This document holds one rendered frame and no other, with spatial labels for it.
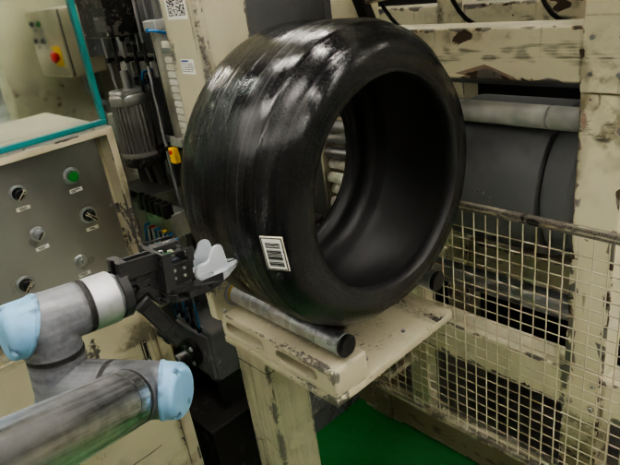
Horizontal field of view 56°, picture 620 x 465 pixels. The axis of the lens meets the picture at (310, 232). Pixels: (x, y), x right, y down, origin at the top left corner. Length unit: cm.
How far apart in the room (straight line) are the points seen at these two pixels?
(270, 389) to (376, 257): 47
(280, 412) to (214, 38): 95
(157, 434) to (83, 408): 107
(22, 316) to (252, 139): 39
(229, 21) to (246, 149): 42
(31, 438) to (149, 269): 35
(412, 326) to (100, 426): 79
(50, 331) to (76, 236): 67
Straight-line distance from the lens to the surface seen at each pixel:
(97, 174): 147
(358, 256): 134
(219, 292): 130
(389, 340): 126
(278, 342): 120
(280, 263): 91
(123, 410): 72
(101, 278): 86
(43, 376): 86
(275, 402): 158
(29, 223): 143
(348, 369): 112
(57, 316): 83
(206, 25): 123
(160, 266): 88
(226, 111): 96
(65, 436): 64
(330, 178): 164
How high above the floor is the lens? 154
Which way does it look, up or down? 24 degrees down
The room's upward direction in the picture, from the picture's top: 8 degrees counter-clockwise
